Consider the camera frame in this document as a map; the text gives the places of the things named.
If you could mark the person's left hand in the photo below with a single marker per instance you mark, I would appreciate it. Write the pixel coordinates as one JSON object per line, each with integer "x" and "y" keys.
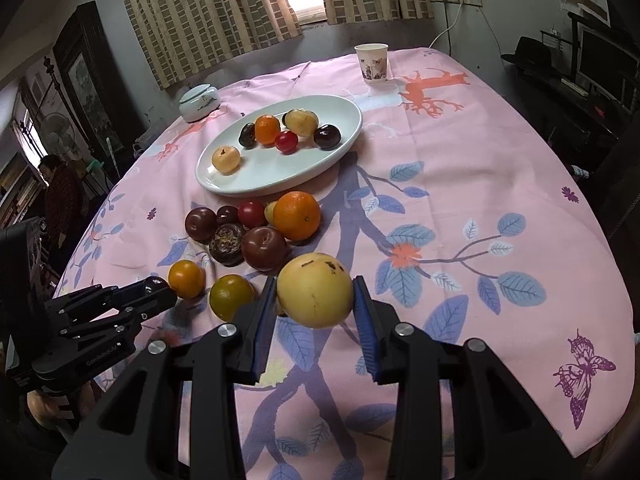
{"x": 39, "y": 407}

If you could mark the black hat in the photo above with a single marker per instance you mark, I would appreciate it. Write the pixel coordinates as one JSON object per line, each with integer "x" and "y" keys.
{"x": 530, "y": 52}

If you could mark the dark wooden framed picture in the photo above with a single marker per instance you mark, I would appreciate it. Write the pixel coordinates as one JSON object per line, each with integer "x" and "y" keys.
{"x": 85, "y": 75}

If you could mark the small yellow-orange citrus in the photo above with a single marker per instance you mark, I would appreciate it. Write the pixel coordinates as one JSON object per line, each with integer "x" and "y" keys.
{"x": 186, "y": 278}

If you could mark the large dark red plum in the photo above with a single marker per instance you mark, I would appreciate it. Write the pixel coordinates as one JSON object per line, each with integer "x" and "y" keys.
{"x": 264, "y": 248}

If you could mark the white oval plate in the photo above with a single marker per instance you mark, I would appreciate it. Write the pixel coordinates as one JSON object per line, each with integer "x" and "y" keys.
{"x": 270, "y": 175}

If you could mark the small spotted yellow pear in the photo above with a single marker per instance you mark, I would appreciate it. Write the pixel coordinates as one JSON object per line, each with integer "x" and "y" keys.
{"x": 302, "y": 121}

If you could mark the yellow-green round citrus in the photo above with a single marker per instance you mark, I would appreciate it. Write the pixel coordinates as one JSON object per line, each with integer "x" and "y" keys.
{"x": 231, "y": 297}

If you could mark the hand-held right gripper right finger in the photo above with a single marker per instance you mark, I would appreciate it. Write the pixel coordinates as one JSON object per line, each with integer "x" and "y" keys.
{"x": 365, "y": 330}

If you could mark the large orange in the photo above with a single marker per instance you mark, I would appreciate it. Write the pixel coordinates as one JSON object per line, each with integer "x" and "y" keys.
{"x": 296, "y": 215}

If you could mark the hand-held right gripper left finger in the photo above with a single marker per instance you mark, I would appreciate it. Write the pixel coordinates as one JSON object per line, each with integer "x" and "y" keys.
{"x": 265, "y": 330}

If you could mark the orange mandarin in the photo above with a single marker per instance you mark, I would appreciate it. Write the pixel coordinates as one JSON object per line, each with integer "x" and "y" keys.
{"x": 266, "y": 129}

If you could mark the dark computer desk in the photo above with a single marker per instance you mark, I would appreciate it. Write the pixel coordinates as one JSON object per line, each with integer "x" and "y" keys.
{"x": 575, "y": 110}

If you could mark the white pole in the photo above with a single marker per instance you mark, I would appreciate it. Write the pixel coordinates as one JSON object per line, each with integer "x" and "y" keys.
{"x": 112, "y": 157}

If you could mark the standing fan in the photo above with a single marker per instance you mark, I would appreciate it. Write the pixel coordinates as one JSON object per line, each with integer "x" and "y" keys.
{"x": 56, "y": 130}

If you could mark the small dark purple plum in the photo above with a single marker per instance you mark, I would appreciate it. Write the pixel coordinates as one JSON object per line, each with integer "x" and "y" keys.
{"x": 226, "y": 215}

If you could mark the printed paper cup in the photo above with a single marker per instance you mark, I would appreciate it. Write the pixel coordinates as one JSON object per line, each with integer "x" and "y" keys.
{"x": 372, "y": 62}

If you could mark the pink printed tablecloth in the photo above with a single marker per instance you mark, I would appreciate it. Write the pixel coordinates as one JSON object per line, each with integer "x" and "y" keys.
{"x": 475, "y": 185}

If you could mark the round yellow pear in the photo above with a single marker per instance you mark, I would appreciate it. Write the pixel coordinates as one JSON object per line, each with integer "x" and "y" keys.
{"x": 314, "y": 290}
{"x": 226, "y": 159}

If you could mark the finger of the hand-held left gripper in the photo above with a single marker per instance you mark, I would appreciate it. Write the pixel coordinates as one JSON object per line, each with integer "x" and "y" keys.
{"x": 100, "y": 296}
{"x": 125, "y": 315}

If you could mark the white lidded ceramic jar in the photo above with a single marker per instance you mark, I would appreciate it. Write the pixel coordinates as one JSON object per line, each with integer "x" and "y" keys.
{"x": 200, "y": 104}

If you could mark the wrinkled dark brown fruit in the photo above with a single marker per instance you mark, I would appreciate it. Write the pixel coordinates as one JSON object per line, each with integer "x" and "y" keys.
{"x": 227, "y": 244}

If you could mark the small yellow-green fruit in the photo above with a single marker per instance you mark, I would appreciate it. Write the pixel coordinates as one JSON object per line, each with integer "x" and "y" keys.
{"x": 270, "y": 210}

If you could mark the red tomato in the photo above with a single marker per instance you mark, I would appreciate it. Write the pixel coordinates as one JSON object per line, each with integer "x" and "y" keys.
{"x": 251, "y": 213}
{"x": 286, "y": 141}

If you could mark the computer monitor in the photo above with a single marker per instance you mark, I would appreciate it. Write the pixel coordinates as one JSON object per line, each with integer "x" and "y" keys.
{"x": 600, "y": 60}

